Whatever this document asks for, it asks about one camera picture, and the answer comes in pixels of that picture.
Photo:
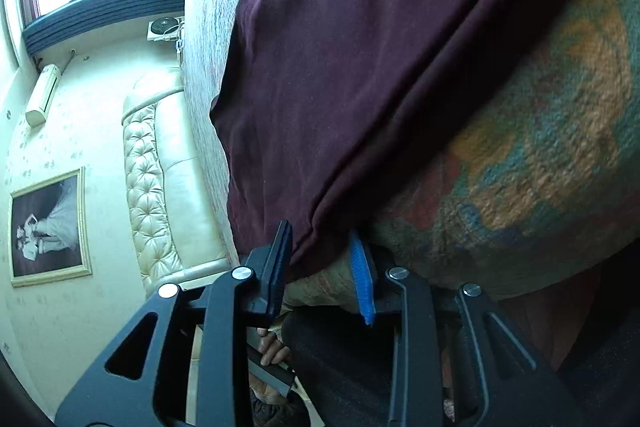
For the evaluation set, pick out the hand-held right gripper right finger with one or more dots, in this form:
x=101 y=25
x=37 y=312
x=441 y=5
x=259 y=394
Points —
x=361 y=272

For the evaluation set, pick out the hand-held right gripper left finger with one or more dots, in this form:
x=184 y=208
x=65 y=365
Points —
x=281 y=263

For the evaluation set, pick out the maroon pants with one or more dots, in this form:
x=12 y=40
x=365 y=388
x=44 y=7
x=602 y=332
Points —
x=375 y=82

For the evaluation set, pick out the person's left hand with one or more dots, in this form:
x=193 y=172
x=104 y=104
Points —
x=274 y=349

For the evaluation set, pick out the person's left leg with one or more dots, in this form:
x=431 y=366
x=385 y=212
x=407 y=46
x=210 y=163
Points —
x=340 y=372

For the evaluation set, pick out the person's leg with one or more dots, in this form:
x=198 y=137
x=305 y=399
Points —
x=605 y=377
x=340 y=372

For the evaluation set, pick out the cream tufted leather headboard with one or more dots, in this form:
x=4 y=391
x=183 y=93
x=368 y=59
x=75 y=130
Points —
x=150 y=167

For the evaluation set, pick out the floral bedspread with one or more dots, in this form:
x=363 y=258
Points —
x=540 y=167

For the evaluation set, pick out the small white fan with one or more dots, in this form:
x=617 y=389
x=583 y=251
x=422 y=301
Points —
x=162 y=27

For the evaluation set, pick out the person's right leg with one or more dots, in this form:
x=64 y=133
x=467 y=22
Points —
x=605 y=377

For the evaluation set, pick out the dark ribbed radiator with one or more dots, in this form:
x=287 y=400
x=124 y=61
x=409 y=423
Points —
x=100 y=9

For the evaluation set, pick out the framed wall picture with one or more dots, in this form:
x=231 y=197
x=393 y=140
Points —
x=47 y=227

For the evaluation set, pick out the white wall air conditioner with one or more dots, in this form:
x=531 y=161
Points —
x=42 y=94

